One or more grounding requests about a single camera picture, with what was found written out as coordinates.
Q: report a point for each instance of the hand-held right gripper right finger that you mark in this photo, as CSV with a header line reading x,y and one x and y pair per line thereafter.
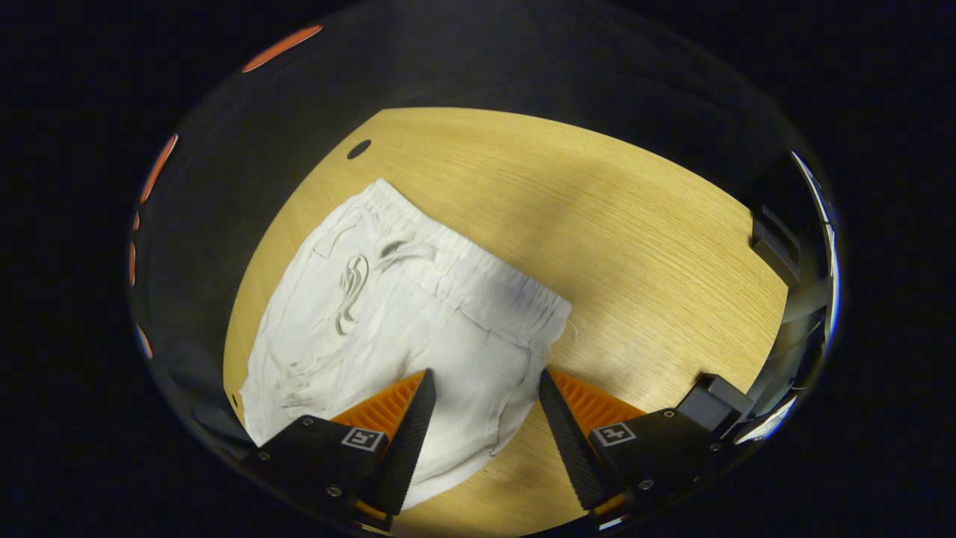
x,y
571,448

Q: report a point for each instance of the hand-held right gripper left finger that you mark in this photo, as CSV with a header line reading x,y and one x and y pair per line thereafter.
x,y
407,448

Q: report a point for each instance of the white jeans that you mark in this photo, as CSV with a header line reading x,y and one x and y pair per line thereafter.
x,y
433,336

